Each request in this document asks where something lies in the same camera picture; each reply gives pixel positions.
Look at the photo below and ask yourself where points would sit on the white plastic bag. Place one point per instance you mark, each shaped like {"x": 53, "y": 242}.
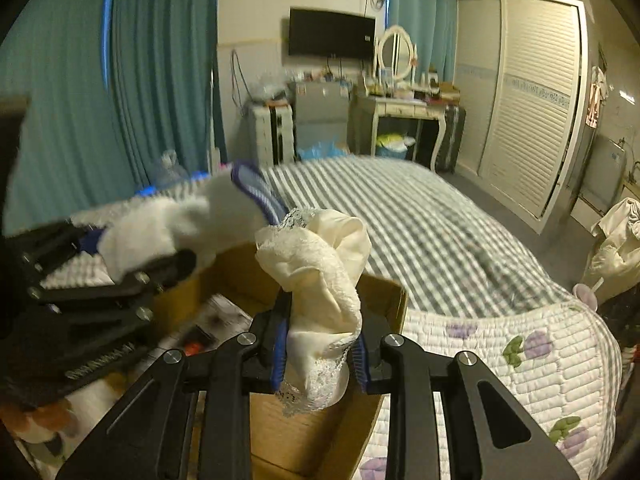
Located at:
{"x": 270, "y": 91}

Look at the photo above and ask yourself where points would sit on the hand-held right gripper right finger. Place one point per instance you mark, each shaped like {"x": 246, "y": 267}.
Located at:
{"x": 361, "y": 362}

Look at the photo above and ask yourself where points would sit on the narrow teal curtain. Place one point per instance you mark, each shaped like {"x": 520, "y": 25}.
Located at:
{"x": 420, "y": 15}

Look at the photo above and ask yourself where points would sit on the clear plastic bottle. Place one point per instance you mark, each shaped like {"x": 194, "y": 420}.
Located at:
{"x": 172, "y": 170}

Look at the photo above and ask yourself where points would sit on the yellow and white bag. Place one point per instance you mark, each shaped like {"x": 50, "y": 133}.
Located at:
{"x": 395, "y": 142}

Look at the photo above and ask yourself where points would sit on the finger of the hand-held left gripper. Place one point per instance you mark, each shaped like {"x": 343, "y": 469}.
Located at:
{"x": 150, "y": 272}
{"x": 60, "y": 245}

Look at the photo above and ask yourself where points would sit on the white floral quilt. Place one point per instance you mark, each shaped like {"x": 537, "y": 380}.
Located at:
{"x": 500, "y": 360}

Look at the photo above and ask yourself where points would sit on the dark suitcase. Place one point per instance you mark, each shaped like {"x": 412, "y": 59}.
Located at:
{"x": 452, "y": 135}

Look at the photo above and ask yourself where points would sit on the cream lace-trimmed cloth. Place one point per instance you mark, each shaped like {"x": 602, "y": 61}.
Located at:
{"x": 320, "y": 280}

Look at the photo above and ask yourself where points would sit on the white oval vanity mirror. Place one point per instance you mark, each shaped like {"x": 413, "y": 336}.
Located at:
{"x": 395, "y": 52}

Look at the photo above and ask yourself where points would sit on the black wall television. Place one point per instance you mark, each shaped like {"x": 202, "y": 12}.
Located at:
{"x": 330, "y": 32}

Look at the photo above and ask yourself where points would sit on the grey mini fridge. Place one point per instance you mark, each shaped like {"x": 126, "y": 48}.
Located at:
{"x": 320, "y": 110}

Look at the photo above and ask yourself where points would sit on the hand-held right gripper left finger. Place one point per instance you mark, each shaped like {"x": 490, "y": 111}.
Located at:
{"x": 279, "y": 355}

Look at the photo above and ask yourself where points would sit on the white slatted rack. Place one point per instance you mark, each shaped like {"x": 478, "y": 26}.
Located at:
{"x": 267, "y": 135}

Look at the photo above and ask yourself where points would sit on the pink hanging cloth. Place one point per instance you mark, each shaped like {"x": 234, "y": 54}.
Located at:
{"x": 595, "y": 100}

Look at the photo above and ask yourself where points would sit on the cardboard box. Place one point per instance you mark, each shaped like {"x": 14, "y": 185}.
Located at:
{"x": 300, "y": 440}

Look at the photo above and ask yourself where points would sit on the pile of cream clothes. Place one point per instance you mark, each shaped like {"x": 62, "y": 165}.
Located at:
{"x": 612, "y": 250}

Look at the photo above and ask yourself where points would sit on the printed booklet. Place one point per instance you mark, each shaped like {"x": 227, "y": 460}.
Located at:
{"x": 215, "y": 317}

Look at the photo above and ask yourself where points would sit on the pink cup with straw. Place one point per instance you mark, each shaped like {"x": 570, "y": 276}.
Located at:
{"x": 586, "y": 294}

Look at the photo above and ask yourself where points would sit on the white fluffy sock blue cuff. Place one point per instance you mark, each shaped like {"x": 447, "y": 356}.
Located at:
{"x": 200, "y": 215}

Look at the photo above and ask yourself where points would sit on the white louvred wardrobe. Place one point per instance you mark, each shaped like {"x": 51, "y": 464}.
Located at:
{"x": 525, "y": 105}

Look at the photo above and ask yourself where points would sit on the blue plastic bag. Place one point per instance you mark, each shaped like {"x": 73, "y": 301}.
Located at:
{"x": 320, "y": 152}

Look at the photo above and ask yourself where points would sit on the wide teal curtain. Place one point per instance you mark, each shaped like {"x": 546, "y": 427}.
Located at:
{"x": 140, "y": 85}

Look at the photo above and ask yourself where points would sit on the white washing machine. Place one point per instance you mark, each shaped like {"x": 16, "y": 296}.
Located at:
{"x": 605, "y": 175}

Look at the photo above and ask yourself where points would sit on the bed with striped sheet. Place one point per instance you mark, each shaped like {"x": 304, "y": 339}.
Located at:
{"x": 415, "y": 220}

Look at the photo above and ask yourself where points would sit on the white dressing table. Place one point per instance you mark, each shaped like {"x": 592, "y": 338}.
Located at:
{"x": 400, "y": 107}

